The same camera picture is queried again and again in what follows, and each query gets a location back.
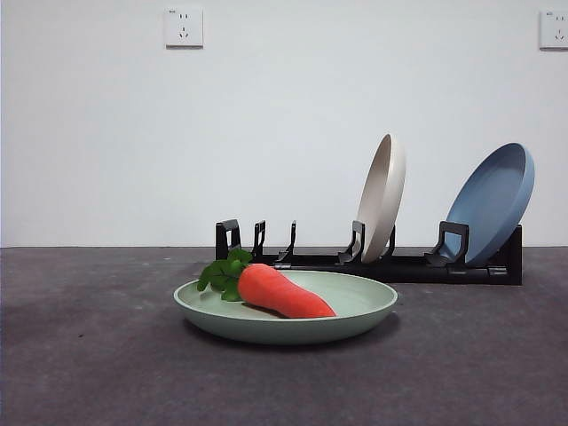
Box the orange toy carrot green leaves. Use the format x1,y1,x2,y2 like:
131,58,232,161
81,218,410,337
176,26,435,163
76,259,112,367
197,248,337,320

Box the light green round plate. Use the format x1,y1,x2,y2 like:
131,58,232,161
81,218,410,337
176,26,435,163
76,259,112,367
172,270,399,346

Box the cream round plate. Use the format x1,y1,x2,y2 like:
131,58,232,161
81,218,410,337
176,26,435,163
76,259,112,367
357,133,407,264

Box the black plate rack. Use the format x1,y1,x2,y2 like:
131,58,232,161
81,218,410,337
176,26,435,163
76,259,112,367
215,218,524,286

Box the blue round plate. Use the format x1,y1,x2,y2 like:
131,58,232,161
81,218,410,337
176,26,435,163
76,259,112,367
443,142,536,267

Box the white wall socket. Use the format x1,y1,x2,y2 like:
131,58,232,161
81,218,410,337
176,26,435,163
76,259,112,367
165,7,205,49
539,9,568,50

